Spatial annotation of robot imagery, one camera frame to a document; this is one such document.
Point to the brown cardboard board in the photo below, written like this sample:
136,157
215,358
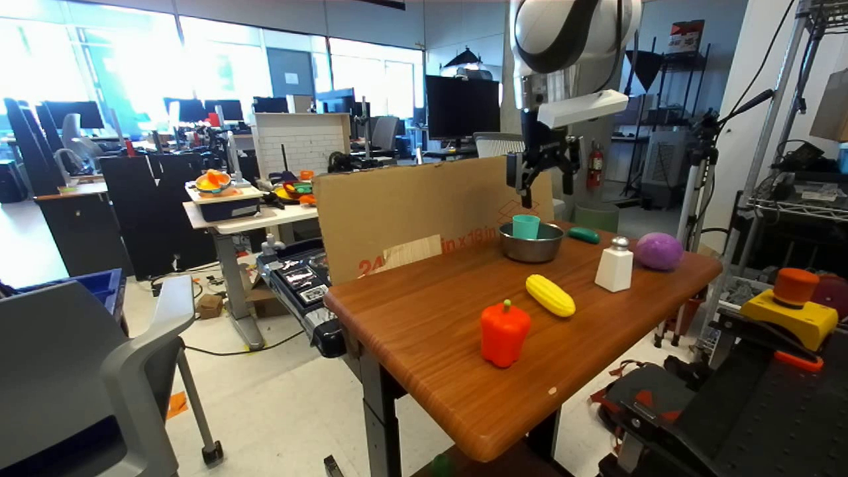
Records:
398,207

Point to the yellow emergency stop box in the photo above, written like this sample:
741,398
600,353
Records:
792,313

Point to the black orange clamp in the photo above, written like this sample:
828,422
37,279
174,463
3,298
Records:
797,362

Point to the yellow toy corn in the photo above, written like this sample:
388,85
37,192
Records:
551,294

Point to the purple plush ball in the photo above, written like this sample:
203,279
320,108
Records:
658,253

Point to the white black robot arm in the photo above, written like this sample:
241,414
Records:
580,36

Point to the white shaker bottle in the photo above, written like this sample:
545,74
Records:
614,265

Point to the tray with toy fruit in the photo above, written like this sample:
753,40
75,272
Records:
222,196

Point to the small teal toy vegetable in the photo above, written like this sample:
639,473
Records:
584,233

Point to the white background desk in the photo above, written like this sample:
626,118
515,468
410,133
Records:
241,220

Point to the orange toy bell pepper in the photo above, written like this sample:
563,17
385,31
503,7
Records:
506,335

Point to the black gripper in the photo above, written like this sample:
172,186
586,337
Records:
551,141

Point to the black light stand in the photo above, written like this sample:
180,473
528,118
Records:
706,167

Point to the black computer monitor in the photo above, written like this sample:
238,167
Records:
462,108

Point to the silver metal pot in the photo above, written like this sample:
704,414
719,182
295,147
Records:
531,249

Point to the wooden table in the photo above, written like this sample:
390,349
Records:
461,353

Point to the blue storage bin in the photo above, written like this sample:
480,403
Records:
105,289

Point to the grey plastic armchair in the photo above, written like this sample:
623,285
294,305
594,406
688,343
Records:
82,381

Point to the blue plastic cup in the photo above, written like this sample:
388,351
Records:
527,226

